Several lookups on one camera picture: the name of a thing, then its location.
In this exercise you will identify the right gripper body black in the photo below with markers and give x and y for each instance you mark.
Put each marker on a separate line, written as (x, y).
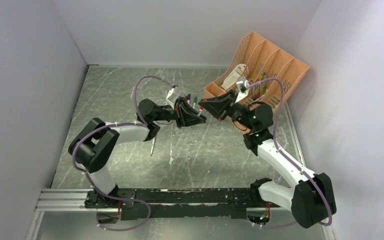
(226, 106)

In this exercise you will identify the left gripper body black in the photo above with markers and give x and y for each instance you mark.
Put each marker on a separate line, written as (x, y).
(180, 117)

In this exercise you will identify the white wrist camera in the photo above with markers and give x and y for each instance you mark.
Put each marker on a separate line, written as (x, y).
(173, 95)
(242, 85)

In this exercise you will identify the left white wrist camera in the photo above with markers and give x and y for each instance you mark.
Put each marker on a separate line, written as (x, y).
(173, 95)

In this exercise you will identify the aluminium frame rail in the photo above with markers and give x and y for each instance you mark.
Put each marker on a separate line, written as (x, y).
(55, 200)

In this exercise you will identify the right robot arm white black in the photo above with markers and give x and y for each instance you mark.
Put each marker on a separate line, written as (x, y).
(309, 196)

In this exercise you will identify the pens bundle in organizer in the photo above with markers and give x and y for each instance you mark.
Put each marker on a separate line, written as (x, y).
(259, 90)

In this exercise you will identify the white pen red tip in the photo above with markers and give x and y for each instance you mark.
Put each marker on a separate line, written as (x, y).
(153, 146)

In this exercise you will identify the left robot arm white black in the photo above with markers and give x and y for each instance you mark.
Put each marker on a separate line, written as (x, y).
(93, 146)

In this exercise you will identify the orange plastic file organizer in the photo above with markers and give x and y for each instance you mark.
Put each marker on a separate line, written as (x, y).
(262, 59)

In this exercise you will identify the white pen green end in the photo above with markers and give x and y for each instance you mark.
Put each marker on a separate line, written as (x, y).
(195, 102)

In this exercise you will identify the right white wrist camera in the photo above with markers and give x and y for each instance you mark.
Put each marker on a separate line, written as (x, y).
(242, 85)

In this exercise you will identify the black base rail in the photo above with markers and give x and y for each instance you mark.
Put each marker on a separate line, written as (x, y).
(139, 203)

